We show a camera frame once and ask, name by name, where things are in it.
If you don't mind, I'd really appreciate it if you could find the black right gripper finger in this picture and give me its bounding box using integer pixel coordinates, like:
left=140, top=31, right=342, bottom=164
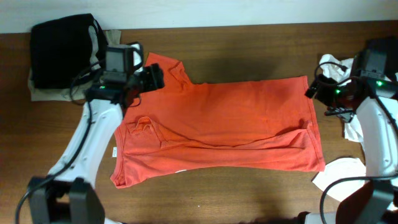
left=324, top=107, right=354, bottom=123
left=305, top=80, right=319, bottom=98

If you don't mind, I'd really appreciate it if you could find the orange FRAM t-shirt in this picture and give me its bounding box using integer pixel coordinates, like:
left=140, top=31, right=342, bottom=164
left=111, top=53, right=325, bottom=189

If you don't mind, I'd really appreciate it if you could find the white t-shirt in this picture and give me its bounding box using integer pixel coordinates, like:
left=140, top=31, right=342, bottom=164
left=312, top=54, right=366, bottom=202

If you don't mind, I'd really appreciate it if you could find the folded black garment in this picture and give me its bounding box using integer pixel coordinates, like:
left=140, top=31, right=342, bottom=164
left=30, top=14, right=108, bottom=89

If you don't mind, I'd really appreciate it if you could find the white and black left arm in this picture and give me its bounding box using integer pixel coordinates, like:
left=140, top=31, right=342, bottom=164
left=26, top=63, right=164, bottom=223

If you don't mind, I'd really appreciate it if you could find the dark garment at right edge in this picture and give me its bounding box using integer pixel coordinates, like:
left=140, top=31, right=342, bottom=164
left=363, top=36, right=397, bottom=82

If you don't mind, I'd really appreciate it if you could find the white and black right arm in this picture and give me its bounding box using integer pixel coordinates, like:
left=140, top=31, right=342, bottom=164
left=300, top=77, right=397, bottom=223

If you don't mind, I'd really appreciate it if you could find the folded beige garment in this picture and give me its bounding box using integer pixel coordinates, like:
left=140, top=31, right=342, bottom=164
left=27, top=30, right=121, bottom=101

